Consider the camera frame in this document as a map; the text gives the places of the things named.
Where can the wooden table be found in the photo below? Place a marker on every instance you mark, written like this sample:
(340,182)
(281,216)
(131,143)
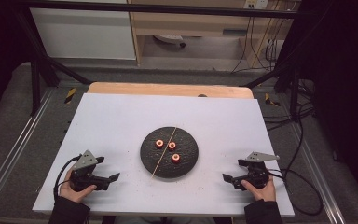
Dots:
(167,89)

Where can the white board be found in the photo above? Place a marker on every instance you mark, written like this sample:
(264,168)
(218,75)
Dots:
(112,124)

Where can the aluminium rail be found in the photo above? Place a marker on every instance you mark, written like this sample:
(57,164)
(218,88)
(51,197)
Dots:
(15,146)
(318,174)

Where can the black round plate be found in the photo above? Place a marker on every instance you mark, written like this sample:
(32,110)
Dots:
(183,168)

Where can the white cabinet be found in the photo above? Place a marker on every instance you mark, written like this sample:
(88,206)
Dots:
(84,34)

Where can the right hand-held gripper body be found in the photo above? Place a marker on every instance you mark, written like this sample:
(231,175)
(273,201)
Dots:
(258,172)

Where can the white power strip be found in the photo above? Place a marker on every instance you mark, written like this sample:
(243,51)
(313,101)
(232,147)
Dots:
(256,3)

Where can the person's left hand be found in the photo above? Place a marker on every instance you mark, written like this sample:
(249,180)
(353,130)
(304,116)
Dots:
(73,196)

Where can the grey chair base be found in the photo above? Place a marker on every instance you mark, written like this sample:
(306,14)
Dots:
(169,39)

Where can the person's right hand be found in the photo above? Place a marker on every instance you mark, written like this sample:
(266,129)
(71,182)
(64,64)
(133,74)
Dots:
(265,193)

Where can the yellow black striped tape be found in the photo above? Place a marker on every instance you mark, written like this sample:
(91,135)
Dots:
(271,100)
(70,95)

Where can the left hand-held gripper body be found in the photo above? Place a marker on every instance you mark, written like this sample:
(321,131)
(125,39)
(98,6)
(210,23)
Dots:
(85,161)

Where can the black metal frame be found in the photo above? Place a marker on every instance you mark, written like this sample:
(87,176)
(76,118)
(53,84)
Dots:
(155,8)

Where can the thin wooden skewer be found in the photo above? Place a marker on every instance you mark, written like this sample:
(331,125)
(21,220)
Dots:
(163,154)

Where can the light wooden desk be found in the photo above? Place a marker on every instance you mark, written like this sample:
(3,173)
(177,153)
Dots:
(192,23)

